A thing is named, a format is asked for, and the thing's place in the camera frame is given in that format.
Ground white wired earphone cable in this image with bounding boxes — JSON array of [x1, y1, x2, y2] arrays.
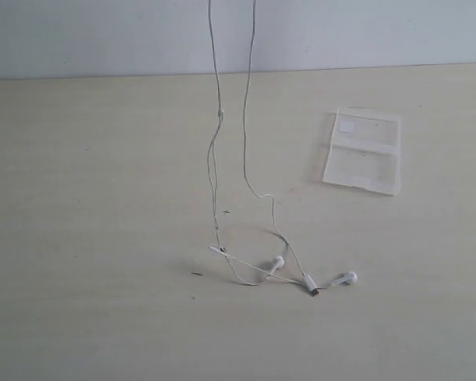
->
[[207, 0, 359, 298]]

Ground clear plastic storage case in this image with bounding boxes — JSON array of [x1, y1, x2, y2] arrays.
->
[[322, 107, 401, 196]]

